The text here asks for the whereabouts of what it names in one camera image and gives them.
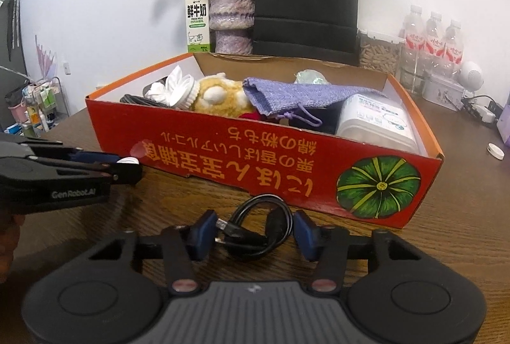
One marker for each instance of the water bottle left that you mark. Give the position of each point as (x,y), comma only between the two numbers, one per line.
(413,34)

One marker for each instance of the water bottle right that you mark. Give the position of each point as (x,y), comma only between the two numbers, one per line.
(453,48)

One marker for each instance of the purple ceramic vase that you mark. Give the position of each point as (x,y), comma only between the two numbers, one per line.
(232,22)

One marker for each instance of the pale green mesh ball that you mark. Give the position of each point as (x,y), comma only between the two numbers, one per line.
(310,77)

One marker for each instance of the white crumpled tissue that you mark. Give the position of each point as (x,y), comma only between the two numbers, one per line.
(178,91)

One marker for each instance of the clear plastic wipes box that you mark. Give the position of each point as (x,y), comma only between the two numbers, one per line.
(374,119)

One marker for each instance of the white round camera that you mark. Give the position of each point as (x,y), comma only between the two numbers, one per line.
(470,76)

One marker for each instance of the white green milk carton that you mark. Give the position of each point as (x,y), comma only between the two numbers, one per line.
(197,26)

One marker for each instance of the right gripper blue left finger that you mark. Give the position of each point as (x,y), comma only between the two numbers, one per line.
(181,246)

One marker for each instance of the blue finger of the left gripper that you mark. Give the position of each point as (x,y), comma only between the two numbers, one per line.
(93,157)
(126,170)

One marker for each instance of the wire storage rack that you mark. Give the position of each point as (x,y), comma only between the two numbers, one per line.
(37,107)

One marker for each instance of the clear jar of seeds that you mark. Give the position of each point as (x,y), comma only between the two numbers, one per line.
(379,52)

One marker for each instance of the water bottle middle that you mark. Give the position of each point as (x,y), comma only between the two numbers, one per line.
(434,42)

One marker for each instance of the black paper shopping bag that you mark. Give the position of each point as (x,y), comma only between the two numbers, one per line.
(315,29)

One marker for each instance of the person's left hand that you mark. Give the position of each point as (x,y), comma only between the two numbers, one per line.
(9,238)

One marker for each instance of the white power strip with cables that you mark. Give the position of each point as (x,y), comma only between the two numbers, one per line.
(488,114)

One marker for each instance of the empty glass cup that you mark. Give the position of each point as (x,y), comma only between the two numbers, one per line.
(411,73)

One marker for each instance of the purple knitted cloth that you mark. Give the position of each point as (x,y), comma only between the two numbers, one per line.
(280,100)

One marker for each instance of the white round cap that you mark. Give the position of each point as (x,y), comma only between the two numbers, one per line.
(495,151)

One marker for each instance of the orange cardboard box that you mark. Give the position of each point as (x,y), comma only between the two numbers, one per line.
(308,169)

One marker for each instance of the yellow plush toy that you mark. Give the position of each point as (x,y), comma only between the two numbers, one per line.
(221,96)

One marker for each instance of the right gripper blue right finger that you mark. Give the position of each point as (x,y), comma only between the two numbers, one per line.
(328,247)

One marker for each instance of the white tin box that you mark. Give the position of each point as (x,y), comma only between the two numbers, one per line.
(443,91)

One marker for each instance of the dark blue pouch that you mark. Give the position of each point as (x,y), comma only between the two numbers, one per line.
(324,120)

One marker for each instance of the purple tissue box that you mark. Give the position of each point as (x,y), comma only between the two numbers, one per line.
(503,125)

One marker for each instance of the water bottle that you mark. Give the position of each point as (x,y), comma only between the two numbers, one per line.
(413,34)
(453,48)
(434,42)

